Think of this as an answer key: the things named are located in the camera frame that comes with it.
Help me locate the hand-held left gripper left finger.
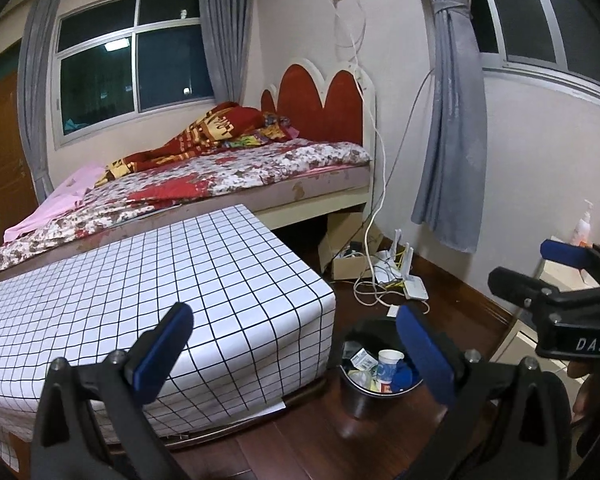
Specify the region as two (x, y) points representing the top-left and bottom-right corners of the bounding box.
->
(30, 301), (196, 480)

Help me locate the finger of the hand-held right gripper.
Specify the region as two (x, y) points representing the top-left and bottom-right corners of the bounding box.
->
(487, 266), (571, 320)
(539, 239), (600, 286)

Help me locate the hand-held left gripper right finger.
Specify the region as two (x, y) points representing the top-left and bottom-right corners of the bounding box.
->
(395, 304), (576, 480)

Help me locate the blue paper cup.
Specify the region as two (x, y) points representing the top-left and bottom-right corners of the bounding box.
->
(377, 349), (406, 383)

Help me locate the black trash bin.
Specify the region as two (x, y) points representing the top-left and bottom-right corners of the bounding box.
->
(337, 316), (426, 421)

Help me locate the person's right hand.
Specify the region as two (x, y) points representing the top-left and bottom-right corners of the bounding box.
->
(567, 360), (600, 415)

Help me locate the pump lotion bottle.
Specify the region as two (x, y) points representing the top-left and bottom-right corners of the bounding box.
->
(571, 199), (595, 247)

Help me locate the white cabinet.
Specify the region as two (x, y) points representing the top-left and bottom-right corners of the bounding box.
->
(495, 234), (600, 363)

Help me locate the white checkered tablecloth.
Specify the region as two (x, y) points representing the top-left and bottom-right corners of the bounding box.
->
(0, 204), (337, 471)

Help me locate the grey tied curtain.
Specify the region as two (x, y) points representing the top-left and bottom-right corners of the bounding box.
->
(402, 0), (488, 253)

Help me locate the cardboard box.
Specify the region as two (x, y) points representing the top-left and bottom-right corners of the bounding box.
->
(319, 211), (383, 281)

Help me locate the pink cloth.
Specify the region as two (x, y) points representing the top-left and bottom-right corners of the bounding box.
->
(2, 162), (106, 243)

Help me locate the floral quilt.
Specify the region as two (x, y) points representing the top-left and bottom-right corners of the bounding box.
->
(0, 141), (372, 273)

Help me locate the red patterned blanket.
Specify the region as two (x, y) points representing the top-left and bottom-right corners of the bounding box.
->
(95, 101), (298, 188)

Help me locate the side window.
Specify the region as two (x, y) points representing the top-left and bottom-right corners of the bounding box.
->
(470, 0), (600, 96)

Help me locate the brown wooden door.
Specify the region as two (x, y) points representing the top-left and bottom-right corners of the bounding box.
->
(0, 42), (38, 246)

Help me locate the sliding window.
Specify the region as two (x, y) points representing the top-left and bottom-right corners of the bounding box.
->
(52, 0), (216, 148)

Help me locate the red heart-shaped headboard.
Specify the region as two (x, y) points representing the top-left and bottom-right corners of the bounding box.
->
(260, 57), (378, 201)

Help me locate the white cable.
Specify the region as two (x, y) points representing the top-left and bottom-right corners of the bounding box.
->
(327, 0), (431, 311)

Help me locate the bed frame with mattress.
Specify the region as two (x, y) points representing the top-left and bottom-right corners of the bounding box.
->
(0, 162), (376, 286)

